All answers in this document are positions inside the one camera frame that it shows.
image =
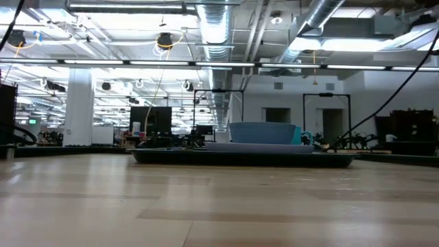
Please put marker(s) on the white cylinder container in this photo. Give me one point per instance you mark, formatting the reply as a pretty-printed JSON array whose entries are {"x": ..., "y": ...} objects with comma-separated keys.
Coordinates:
[{"x": 136, "y": 128}]

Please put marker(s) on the black monitor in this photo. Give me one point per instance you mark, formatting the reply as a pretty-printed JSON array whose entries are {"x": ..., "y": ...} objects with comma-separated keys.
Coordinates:
[{"x": 151, "y": 123}]

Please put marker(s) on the blue bowl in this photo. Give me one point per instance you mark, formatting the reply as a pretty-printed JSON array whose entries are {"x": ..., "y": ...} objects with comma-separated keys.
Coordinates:
[{"x": 262, "y": 133}]

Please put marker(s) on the ceiling light strip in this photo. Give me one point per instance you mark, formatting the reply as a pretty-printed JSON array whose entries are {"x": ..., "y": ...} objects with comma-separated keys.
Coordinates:
[{"x": 223, "y": 64}]

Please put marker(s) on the black gantry frame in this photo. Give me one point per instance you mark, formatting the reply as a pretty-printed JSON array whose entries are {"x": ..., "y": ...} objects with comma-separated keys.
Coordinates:
[
  {"x": 326, "y": 94},
  {"x": 219, "y": 90}
]

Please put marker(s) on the ribbed silver ventilation duct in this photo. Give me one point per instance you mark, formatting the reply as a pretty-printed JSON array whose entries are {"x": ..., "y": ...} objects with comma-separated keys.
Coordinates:
[
  {"x": 216, "y": 27},
  {"x": 319, "y": 17}
]

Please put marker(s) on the black cabinet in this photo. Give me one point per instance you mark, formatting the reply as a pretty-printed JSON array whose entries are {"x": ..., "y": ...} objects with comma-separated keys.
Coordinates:
[{"x": 411, "y": 125}]

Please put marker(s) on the black equipment rack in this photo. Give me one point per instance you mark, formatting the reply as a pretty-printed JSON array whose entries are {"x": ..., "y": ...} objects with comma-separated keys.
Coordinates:
[{"x": 7, "y": 113}]

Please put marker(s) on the background black robot arm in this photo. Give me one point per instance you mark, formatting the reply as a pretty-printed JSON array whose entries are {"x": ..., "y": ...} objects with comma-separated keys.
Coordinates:
[{"x": 356, "y": 140}]

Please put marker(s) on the black ceiling camera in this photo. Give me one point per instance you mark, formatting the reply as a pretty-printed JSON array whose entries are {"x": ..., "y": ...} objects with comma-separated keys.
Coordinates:
[
  {"x": 165, "y": 41},
  {"x": 16, "y": 37}
]

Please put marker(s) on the dark green tray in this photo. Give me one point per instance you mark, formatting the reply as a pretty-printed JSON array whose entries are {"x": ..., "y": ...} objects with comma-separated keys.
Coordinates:
[{"x": 240, "y": 159}]

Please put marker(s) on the lavender plate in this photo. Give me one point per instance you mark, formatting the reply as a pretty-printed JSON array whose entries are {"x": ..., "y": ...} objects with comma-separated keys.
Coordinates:
[{"x": 260, "y": 148}]

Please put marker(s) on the white pillar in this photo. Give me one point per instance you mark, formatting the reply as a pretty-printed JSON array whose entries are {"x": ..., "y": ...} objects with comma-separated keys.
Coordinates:
[{"x": 79, "y": 106}]

